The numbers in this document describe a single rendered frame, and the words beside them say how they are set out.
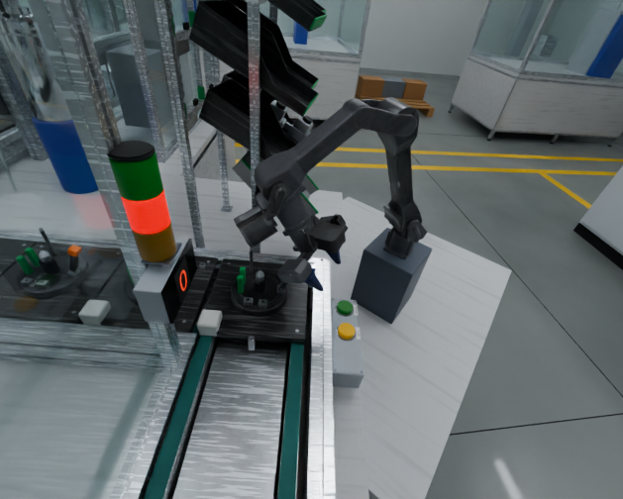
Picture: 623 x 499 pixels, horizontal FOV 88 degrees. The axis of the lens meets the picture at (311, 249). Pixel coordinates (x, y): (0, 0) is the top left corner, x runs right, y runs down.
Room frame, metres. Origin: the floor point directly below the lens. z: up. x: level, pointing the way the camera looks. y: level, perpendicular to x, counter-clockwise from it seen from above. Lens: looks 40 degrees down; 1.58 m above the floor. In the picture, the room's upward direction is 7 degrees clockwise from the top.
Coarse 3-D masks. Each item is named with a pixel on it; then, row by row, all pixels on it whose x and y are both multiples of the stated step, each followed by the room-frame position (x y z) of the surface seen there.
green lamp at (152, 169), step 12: (120, 168) 0.31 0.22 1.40; (132, 168) 0.32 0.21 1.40; (144, 168) 0.32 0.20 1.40; (156, 168) 0.34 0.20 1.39; (120, 180) 0.31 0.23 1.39; (132, 180) 0.31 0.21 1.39; (144, 180) 0.32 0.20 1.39; (156, 180) 0.33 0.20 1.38; (120, 192) 0.32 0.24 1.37; (132, 192) 0.31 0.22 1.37; (144, 192) 0.32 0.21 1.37; (156, 192) 0.33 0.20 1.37
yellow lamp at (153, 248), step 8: (160, 232) 0.32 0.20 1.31; (168, 232) 0.33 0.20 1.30; (136, 240) 0.32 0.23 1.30; (144, 240) 0.31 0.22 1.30; (152, 240) 0.32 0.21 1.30; (160, 240) 0.32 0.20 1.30; (168, 240) 0.33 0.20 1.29; (144, 248) 0.31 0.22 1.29; (152, 248) 0.31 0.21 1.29; (160, 248) 0.32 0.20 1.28; (168, 248) 0.33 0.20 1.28; (176, 248) 0.35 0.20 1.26; (144, 256) 0.31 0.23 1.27; (152, 256) 0.31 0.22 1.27; (160, 256) 0.32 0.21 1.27; (168, 256) 0.33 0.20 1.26
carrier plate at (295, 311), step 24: (240, 264) 0.63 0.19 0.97; (264, 264) 0.64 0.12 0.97; (216, 288) 0.53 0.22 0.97; (288, 288) 0.57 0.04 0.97; (240, 312) 0.47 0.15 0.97; (288, 312) 0.49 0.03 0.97; (216, 336) 0.41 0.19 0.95; (240, 336) 0.41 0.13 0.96; (264, 336) 0.42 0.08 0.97; (288, 336) 0.42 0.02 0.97
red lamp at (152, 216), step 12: (132, 204) 0.31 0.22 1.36; (144, 204) 0.32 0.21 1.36; (156, 204) 0.33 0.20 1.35; (132, 216) 0.31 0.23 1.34; (144, 216) 0.32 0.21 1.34; (156, 216) 0.32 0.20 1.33; (168, 216) 0.34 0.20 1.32; (132, 228) 0.32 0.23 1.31; (144, 228) 0.31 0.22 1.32; (156, 228) 0.32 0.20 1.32
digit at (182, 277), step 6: (180, 264) 0.34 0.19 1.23; (186, 264) 0.36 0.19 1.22; (180, 270) 0.34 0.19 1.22; (186, 270) 0.36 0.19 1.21; (174, 276) 0.32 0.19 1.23; (180, 276) 0.33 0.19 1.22; (186, 276) 0.35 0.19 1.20; (180, 282) 0.33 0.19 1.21; (186, 282) 0.35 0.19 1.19; (180, 288) 0.33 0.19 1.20; (186, 288) 0.35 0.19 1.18; (180, 294) 0.32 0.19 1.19; (180, 300) 0.32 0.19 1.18
